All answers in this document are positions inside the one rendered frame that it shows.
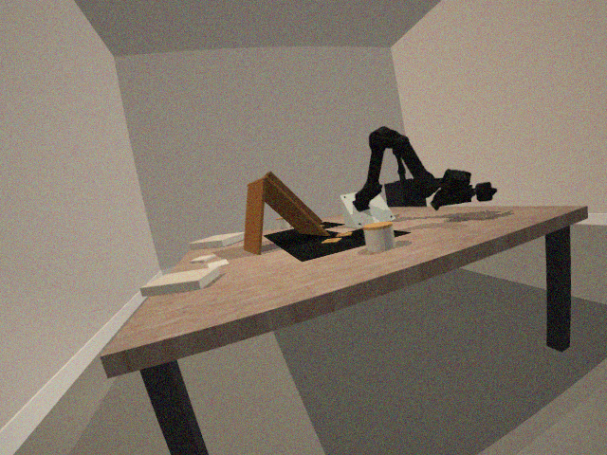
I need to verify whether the white jar with wooden lid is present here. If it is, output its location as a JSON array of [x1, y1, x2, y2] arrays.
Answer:
[[276, 217, 289, 229], [364, 222, 395, 252]]

